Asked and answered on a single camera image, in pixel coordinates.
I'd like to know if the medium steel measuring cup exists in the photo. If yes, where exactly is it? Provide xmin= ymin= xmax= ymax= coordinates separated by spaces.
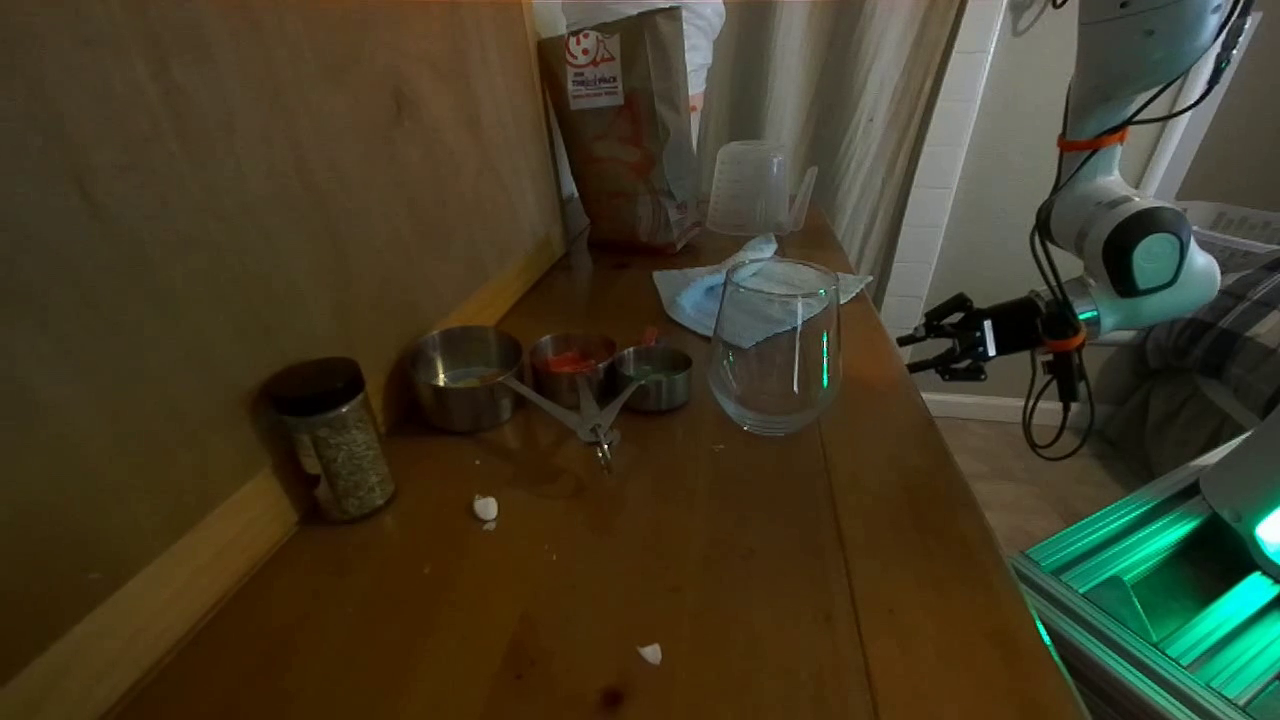
xmin=530 ymin=331 xmax=615 ymax=461

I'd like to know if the plaid blanket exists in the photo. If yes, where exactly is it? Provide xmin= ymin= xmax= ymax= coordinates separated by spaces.
xmin=1099 ymin=260 xmax=1280 ymax=477

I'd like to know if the white crumb front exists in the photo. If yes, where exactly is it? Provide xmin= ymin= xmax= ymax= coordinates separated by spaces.
xmin=637 ymin=645 xmax=664 ymax=670

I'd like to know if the white framed mirror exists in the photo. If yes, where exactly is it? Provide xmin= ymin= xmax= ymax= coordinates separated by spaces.
xmin=1146 ymin=0 xmax=1280 ymax=216

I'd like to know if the brown paper bag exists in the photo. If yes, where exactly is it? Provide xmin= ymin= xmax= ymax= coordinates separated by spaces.
xmin=537 ymin=0 xmax=729 ymax=254

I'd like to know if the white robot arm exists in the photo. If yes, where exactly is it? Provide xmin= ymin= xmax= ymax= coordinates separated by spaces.
xmin=900 ymin=0 xmax=1256 ymax=382

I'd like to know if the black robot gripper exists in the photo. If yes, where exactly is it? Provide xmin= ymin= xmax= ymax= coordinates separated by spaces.
xmin=900 ymin=293 xmax=1045 ymax=382

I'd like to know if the green lit aluminium frame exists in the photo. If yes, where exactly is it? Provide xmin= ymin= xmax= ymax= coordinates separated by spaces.
xmin=1011 ymin=418 xmax=1280 ymax=720

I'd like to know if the light blue towel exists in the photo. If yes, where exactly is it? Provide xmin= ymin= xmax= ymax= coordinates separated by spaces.
xmin=652 ymin=235 xmax=870 ymax=349

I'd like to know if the translucent plastic measuring jug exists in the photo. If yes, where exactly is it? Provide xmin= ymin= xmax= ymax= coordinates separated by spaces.
xmin=704 ymin=140 xmax=817 ymax=235

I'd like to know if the white crumb near jar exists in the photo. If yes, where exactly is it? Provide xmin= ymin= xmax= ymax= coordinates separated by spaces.
xmin=471 ymin=495 xmax=501 ymax=526

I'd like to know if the small steel measuring cup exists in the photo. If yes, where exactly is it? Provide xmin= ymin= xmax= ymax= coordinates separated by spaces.
xmin=603 ymin=346 xmax=691 ymax=418

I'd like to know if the large steel measuring cup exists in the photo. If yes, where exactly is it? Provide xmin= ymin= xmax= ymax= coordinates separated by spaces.
xmin=412 ymin=326 xmax=581 ymax=441

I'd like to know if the clear stemless glass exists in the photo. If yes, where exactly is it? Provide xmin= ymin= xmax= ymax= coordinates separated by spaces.
xmin=708 ymin=306 xmax=842 ymax=435

